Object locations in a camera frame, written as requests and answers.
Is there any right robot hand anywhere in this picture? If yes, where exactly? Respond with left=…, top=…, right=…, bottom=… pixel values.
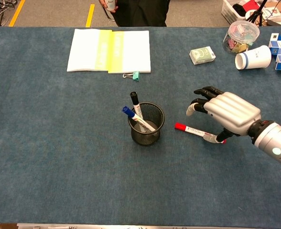
left=185, top=86, right=262, bottom=145

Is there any red-capped whiteboard marker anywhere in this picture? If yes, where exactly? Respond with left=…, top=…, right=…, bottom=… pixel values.
left=174, top=122, right=227, bottom=144

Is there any black-capped whiteboard marker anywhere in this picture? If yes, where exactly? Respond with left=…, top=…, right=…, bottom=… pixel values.
left=130, top=91, right=145, bottom=120

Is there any blue-capped whiteboard marker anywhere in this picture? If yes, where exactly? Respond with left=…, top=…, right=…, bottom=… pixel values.
left=121, top=106, right=157, bottom=132

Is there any black mesh pen holder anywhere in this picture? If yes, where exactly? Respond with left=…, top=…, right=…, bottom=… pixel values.
left=127, top=102, right=165, bottom=146

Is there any white paper cup blue stripe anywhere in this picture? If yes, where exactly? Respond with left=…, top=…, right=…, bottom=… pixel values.
left=235, top=45, right=272, bottom=70

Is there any small green printed box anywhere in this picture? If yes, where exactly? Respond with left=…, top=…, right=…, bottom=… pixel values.
left=189, top=46, right=216, bottom=65

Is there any clear jar of binder clips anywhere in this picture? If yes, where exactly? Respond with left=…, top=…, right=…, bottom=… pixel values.
left=222, top=20, right=260, bottom=55

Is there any white plastic basket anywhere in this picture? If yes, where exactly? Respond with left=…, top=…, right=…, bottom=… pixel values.
left=221, top=0, right=263, bottom=25

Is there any black item in basket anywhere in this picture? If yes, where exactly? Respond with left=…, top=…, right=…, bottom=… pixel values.
left=233, top=3, right=247, bottom=16

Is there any teal binder clip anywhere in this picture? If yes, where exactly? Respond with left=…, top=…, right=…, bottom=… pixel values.
left=122, top=71, right=141, bottom=82

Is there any black tripod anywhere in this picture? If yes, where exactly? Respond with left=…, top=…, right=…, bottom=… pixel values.
left=245, top=0, right=269, bottom=26

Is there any white printed carton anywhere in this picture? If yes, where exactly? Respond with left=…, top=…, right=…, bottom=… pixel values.
left=262, top=6, right=281, bottom=21

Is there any red item in basket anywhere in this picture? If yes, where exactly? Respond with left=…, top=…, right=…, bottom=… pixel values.
left=244, top=0, right=260, bottom=10

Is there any white notebook yellow spine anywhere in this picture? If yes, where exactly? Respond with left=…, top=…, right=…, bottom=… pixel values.
left=108, top=30, right=151, bottom=74

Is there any person in black clothes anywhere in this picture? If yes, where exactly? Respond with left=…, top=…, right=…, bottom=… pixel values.
left=98, top=0, right=171, bottom=27

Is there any white notebook lime stripe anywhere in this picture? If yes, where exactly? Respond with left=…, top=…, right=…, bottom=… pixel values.
left=66, top=29, right=114, bottom=73

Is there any small white cup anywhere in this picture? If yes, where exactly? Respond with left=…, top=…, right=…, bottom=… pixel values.
left=104, top=0, right=117, bottom=11

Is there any blue felt table mat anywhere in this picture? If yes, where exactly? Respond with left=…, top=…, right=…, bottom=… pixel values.
left=0, top=25, right=281, bottom=226

